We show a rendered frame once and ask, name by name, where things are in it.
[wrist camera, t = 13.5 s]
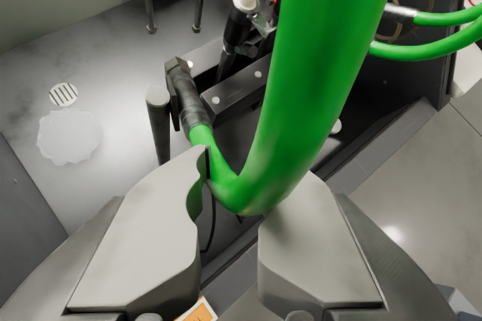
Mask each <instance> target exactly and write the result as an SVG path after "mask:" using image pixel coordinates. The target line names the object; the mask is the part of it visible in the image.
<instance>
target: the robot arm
mask: <svg viewBox="0 0 482 321"><path fill-rule="evenodd" d="M211 160H212V152H211V146H206V145H196V146H194V147H192V148H190V149H188V150H187V151H185V152H183V153H182V154H180V155H178V156H177V157H175V158H173V159H172V160H170V161H168V162H167V163H165V164H163V165H162V166H160V167H158V168H157V169H155V170H154V171H152V172H150V173H149V174H148V175H147V176H145V177H144V178H143V179H141V180H140V181H139V182H138V183H137V184H136V185H135V186H134V187H133V188H132V189H131V190H130V191H129V192H128V193H127V194H126V195H124V196H114V197H112V199H111V200H109V202H107V203H106V204H105V205H104V206H103V207H102V208H101V209H100V210H98V211H97V212H96V213H95V214H94V215H93V216H92V217H90V218H89V219H88V220H87V221H86V222H85V223H84V224H83V225H82V226H81V227H80V228H79V229H78V230H77V231H76V232H75V233H73V234H72V235H71V236H70V237H69V238H68V239H67V240H65V241H64V242H63V243H62V244H61V245H60V246H59V247H58V248H56V249H55V250H54V251H53V252H52V253H51V254H50V255H49V256H48V257H47V258H46V259H45V260H44V261H43V262H42V263H41V264H40V265H39V266H38V267H37V268H36V269H35V270H34V271H33V272H32V273H31V274H30V275H29V276H28V277H27V278H26V279H25V280H24V281H23V282H22V283H21V284H20V286H19V287H18V288H17V289H16V290H15V292H14V293H13V294H12V295H11V296H10V298H9V299H8V300H7V301H6V303H5V304H4V305H3V307H2V308H1V309H0V321H174V320H175V319H176V318H178V317H179V316H181V315H182V314H184V313H185V312H186V311H188V310H189V309H191V308H192V307H193V306H195V304H196V303H197V301H198V299H199V294H200V282H201V271H202V266H201V259H200V252H199V238H198V231H197V226H196V225H195V224H194V222H195V220H196V219H197V217H198V216H199V215H200V213H201V212H202V210H203V205H202V189H201V187H202V186H203V185H204V183H205V182H206V181H207V179H210V176H211ZM263 216H264V217H265V220H264V221H263V222H262V223H261V225H260V226H259V229H258V250H257V295H258V298H259V300H260V302H261V303H262V304H263V305H264V306H265V307H267V308H268V309H269V310H270V311H272V312H274V313H275V314H276V315H277V316H279V317H281V318H282V319H284V320H285V321H460V320H459V319H458V317H457V316H456V314H455V313H454V311H453V309H452V308H451V306H450V305H449V304H448V302H447V301H446V299H445V298H444V296H443V295H442V294H441V292H440V291H439V289H438V288H437V287H436V286H435V285H434V283H433V282H432V281H431V279H430V278H429V277H428V276H427V275H426V273H424V271H423V270H422V269H421V268H420V267H419V266H418V264H417V263H416V262H415V261H414V260H413V259H412V258H411V257H410V256H409V255H408V254H407V253H406V252H405V251H404V250H403V249H402V248H401V247H400V246H399V245H398V244H397V243H396V242H395V241H393V240H392V239H391V238H390V237H389V236H388V235H387V234H386V233H385V232H384V231H383V230H382V229H381V228H380V227H379V226H377V225H376V224H375V223H374V222H373V221H372V220H371V219H370V218H369V217H368V216H367V215H366V214H365V213H364V212H363V211H362V210H361V209H360V208H359V207H358V206H357V205H356V204H355V203H354V202H353V201H352V200H351V199H350V198H349V197H348V196H347V195H345V194H344V193H334V192H333V191H332V190H331V189H330V188H329V187H328V186H327V185H326V184H325V183H324V182H323V181H322V180H321V179H320V178H319V177H317V176H316V175H314V174H313V173H312V172H310V171H308V172H307V174H306V175H305V176H304V177H303V179H302V180H301V181H300V183H299V184H298V185H297V186H296V187H295V189H294V190H293V191H292V193H291V194H290V195H289V197H287V198H286V199H285V200H283V201H281V202H280V203H279V204H278V205H277V206H275V207H273V208H272V209H271V210H269V211H268V212H267V213H265V214H263Z"/></svg>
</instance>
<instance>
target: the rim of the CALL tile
mask: <svg viewBox="0 0 482 321"><path fill-rule="evenodd" d="M202 302H203V303H204V304H205V306H206V307H207V309H208V310H209V312H210V313H211V314H212V316H213V319H212V320H211V321H215V320H217V319H218V317H217V316H216V314H215V313H214V311H213V310H212V308H211V307H210V306H209V304H208V302H207V301H206V300H205V298H204V297H202V298H201V299H200V300H198V301H197V303H196V304H195V306H193V307H192V308H191V309H189V310H188V311H186V312H185V313H184V314H183V315H182V316H180V317H179V318H178V319H177V320H176V321H182V320H183V319H184V318H185V317H186V316H187V315H189V314H190V313H191V312H192V311H193V310H194V309H195V308H197V307H198V306H199V305H200V304H201V303H202Z"/></svg>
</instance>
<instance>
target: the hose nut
mask: <svg viewBox="0 0 482 321"><path fill-rule="evenodd" d="M164 65H165V71H166V75H169V73H170V71H171V70H172V69H173V68H175V67H184V68H186V69H187V70H188V71H189V73H190V74H191V72H190V67H189V65H188V62H187V61H186V60H183V59H181V58H178V57H176V56H175V57H173V58H171V59H170V60H169V61H167V62H165V63H164Z"/></svg>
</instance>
